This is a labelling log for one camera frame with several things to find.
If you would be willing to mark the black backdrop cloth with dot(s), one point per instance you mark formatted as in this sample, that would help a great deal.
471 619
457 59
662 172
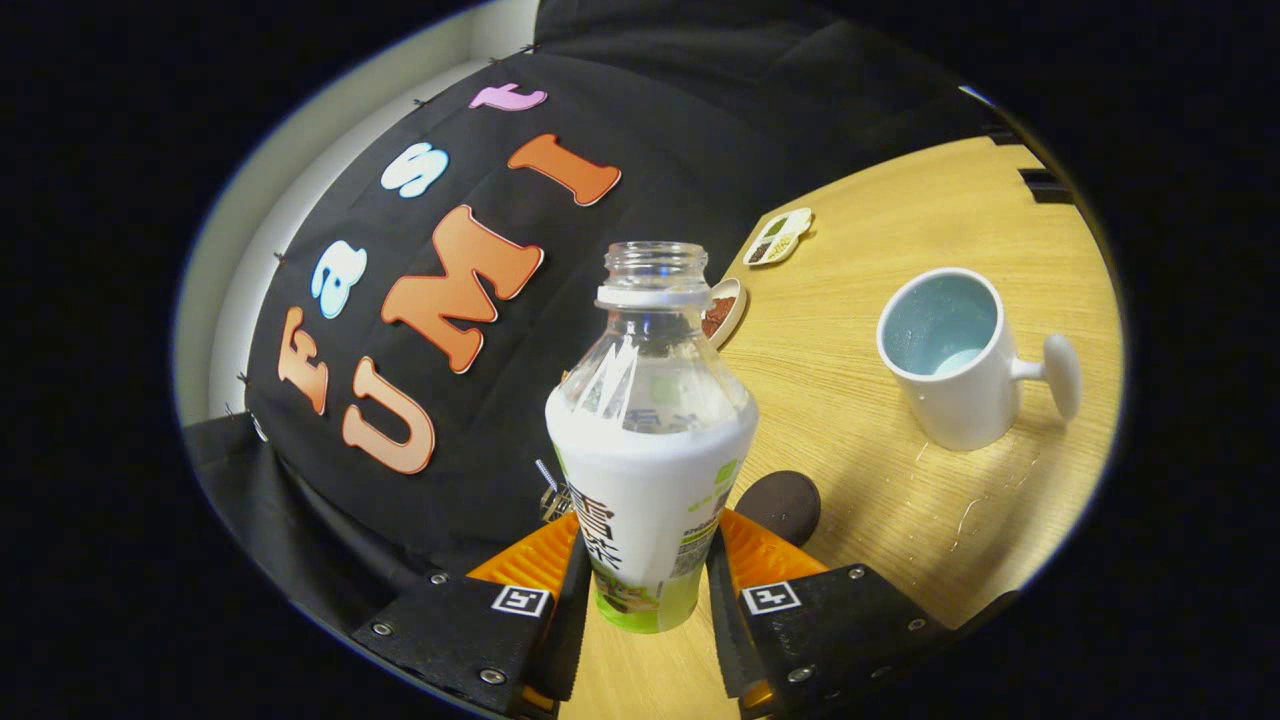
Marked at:
500 420

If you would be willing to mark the clear bottle with white label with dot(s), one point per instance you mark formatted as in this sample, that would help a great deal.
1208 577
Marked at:
650 480

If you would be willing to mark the small bowl with red contents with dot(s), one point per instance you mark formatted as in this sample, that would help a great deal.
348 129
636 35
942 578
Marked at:
728 310

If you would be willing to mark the white cup with blue inside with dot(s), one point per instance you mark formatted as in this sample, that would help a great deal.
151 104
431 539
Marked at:
960 400

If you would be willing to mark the wooden table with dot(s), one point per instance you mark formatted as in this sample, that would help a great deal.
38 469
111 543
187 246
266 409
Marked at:
850 480

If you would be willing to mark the white divided dish with beans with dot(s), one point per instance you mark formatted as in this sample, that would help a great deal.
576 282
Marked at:
778 237

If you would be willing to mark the dark brown round coaster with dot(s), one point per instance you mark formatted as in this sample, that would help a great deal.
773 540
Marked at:
785 505

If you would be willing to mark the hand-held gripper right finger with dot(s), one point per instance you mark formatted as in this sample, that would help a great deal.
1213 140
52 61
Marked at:
728 630

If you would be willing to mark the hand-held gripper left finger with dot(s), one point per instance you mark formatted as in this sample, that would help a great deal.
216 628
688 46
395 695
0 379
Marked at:
573 630

